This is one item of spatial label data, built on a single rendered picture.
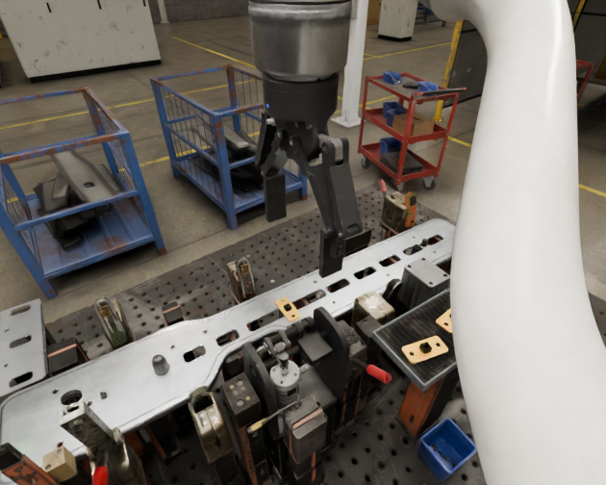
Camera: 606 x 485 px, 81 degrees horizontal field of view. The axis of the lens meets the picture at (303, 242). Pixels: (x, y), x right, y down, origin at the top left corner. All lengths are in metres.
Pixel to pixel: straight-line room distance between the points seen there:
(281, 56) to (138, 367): 0.79
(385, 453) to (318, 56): 1.01
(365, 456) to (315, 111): 0.95
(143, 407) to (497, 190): 0.82
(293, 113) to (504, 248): 0.23
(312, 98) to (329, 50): 0.04
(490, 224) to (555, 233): 0.03
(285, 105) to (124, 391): 0.75
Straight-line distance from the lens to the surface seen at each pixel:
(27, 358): 1.11
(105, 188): 2.86
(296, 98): 0.35
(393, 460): 1.14
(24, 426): 1.00
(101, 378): 0.98
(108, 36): 8.55
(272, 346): 0.70
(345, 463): 1.12
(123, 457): 0.81
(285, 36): 0.33
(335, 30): 0.34
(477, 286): 0.19
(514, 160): 0.23
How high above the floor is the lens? 1.75
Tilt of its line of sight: 39 degrees down
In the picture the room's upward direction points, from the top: straight up
